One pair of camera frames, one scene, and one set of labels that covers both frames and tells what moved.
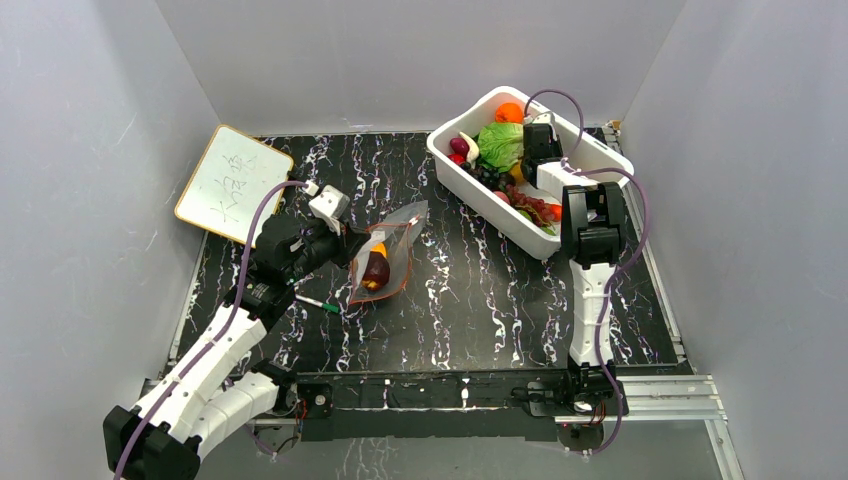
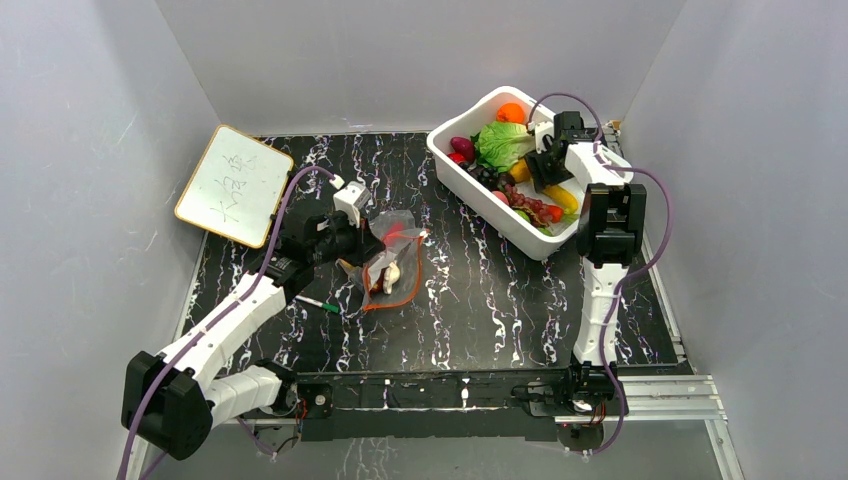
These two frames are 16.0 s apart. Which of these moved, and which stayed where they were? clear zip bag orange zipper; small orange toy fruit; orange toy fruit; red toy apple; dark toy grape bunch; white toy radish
Moved: clear zip bag orange zipper; white toy radish
Stayed: orange toy fruit; red toy apple; small orange toy fruit; dark toy grape bunch
